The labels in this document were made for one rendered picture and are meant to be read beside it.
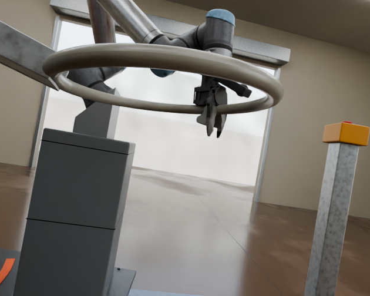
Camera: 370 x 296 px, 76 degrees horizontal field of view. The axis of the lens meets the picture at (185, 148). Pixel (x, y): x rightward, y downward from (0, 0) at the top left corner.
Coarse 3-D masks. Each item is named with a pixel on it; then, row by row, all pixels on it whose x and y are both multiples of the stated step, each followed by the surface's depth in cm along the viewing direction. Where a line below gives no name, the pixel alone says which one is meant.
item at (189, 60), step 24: (72, 48) 32; (96, 48) 30; (120, 48) 30; (144, 48) 29; (168, 48) 30; (48, 72) 38; (192, 72) 31; (216, 72) 31; (240, 72) 32; (264, 72) 35; (96, 96) 63; (120, 96) 70; (264, 96) 53
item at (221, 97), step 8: (208, 80) 73; (200, 88) 72; (208, 88) 70; (216, 88) 69; (224, 88) 72; (200, 96) 73; (208, 96) 70; (216, 96) 69; (224, 96) 73; (200, 104) 72; (216, 104) 70; (224, 104) 73
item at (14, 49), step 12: (0, 24) 37; (0, 36) 38; (12, 36) 38; (24, 36) 39; (0, 48) 38; (12, 48) 38; (24, 48) 39; (36, 48) 39; (48, 48) 40; (0, 60) 45; (12, 60) 38; (24, 60) 39; (36, 60) 39; (24, 72) 46; (36, 72) 39; (48, 84) 48
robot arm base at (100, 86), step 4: (100, 80) 128; (92, 84) 124; (96, 84) 125; (100, 84) 126; (104, 84) 128; (92, 88) 123; (96, 88) 124; (100, 88) 124; (104, 88) 125; (108, 88) 128; (84, 100) 126; (88, 100) 125; (92, 100) 122; (88, 104) 124
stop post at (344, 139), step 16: (336, 128) 99; (352, 128) 96; (368, 128) 96; (336, 144) 100; (352, 144) 98; (336, 160) 99; (352, 160) 98; (336, 176) 98; (352, 176) 98; (336, 192) 98; (320, 208) 104; (336, 208) 97; (320, 224) 102; (336, 224) 97; (320, 240) 100; (336, 240) 97; (320, 256) 98; (336, 256) 97; (320, 272) 97; (336, 272) 97; (320, 288) 97
